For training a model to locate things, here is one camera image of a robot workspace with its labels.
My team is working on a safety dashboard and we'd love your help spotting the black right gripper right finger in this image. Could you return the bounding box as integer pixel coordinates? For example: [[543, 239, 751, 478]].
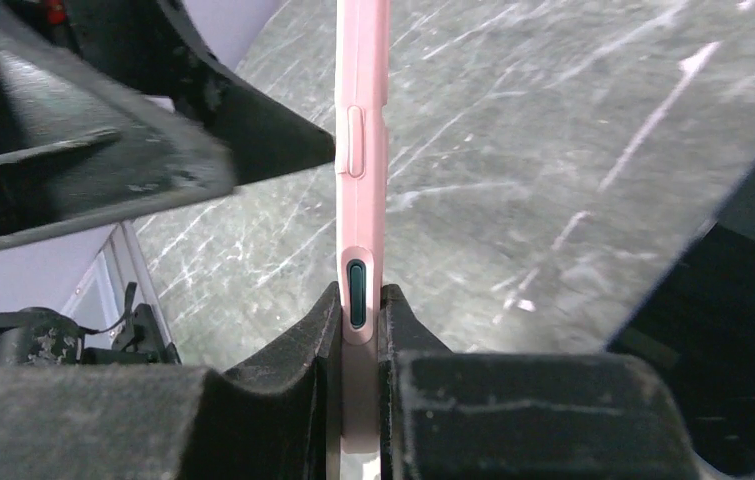
[[378, 285, 700, 479]]

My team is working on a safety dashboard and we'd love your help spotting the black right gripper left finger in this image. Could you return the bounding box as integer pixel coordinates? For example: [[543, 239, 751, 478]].
[[0, 284, 341, 479]]

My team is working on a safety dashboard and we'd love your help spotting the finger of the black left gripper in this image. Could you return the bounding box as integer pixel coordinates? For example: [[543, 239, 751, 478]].
[[68, 0, 335, 184], [0, 3, 237, 250]]

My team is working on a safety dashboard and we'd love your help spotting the pink phone case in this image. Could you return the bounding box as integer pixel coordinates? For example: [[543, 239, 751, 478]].
[[334, 0, 391, 454]]

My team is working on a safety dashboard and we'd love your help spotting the blue phone black screen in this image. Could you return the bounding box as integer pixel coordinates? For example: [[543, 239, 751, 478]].
[[607, 165, 755, 479]]

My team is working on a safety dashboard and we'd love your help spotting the pink cased phone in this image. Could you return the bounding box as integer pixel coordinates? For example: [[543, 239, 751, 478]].
[[348, 259, 367, 330]]

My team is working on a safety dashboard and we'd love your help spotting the aluminium front rail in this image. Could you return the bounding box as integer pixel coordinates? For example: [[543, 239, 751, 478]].
[[60, 222, 171, 348]]

